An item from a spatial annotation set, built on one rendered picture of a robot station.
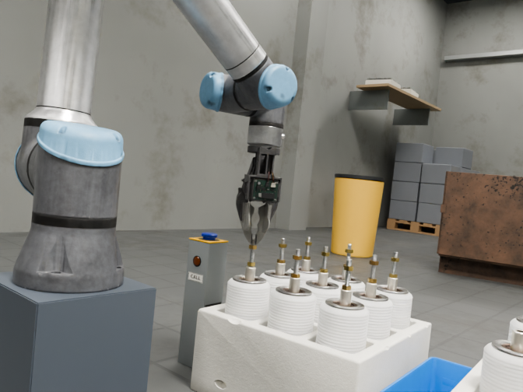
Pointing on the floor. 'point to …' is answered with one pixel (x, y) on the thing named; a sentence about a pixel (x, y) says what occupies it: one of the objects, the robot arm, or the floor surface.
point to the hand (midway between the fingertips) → (253, 237)
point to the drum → (356, 214)
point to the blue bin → (430, 377)
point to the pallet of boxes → (422, 184)
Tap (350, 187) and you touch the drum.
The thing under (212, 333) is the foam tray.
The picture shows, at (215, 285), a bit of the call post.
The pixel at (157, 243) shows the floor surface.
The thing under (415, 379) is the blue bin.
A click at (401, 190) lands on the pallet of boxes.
